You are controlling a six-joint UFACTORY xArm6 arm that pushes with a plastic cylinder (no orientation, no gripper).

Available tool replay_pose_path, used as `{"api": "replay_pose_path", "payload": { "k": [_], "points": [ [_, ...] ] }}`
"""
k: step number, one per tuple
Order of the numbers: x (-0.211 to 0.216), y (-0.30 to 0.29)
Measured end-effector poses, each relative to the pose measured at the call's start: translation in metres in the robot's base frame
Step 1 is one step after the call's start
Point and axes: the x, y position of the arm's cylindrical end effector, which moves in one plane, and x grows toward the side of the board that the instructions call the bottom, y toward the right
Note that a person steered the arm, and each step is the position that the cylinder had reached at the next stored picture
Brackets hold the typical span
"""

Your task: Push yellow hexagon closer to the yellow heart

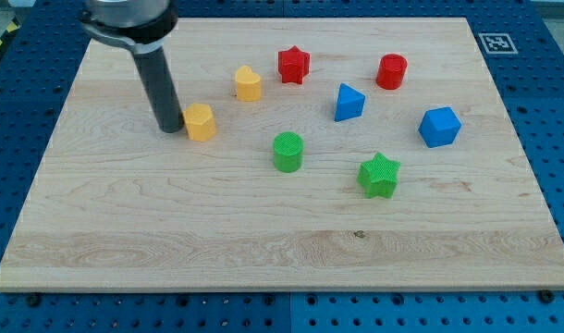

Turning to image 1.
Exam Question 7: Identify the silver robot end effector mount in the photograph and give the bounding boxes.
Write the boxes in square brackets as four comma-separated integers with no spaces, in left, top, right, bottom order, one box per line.
[79,0,178,55]

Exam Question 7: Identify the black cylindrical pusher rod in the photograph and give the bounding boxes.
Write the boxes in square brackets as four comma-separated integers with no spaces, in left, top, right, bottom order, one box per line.
[133,46,184,133]

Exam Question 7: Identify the yellow hexagon block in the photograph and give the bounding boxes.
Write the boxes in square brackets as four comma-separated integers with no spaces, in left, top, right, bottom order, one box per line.
[183,104,216,142]

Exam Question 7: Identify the yellow heart block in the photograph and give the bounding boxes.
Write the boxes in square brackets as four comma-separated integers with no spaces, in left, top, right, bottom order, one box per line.
[235,65,262,102]

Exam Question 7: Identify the red star block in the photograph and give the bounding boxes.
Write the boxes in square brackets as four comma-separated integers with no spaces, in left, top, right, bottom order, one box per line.
[277,45,311,85]

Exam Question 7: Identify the green cylinder block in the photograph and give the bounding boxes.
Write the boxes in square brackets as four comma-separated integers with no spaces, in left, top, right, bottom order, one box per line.
[273,131,304,173]

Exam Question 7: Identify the wooden board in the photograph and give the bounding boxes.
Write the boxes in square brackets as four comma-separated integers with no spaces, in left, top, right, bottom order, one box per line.
[0,18,564,293]

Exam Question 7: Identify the blue triangle block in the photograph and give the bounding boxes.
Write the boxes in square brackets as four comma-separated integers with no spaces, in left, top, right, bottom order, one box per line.
[334,83,366,122]

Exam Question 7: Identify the red cylinder block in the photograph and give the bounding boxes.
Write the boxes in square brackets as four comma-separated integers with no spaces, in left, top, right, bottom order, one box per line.
[376,54,408,90]

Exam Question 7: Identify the green star block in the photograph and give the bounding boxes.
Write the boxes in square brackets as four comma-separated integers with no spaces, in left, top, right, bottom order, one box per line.
[357,153,400,199]

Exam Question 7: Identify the blue cube block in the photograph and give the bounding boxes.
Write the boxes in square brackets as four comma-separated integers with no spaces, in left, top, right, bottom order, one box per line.
[418,106,461,148]

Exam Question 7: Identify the white fiducial marker tag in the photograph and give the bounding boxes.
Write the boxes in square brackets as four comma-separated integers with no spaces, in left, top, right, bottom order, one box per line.
[479,32,518,55]

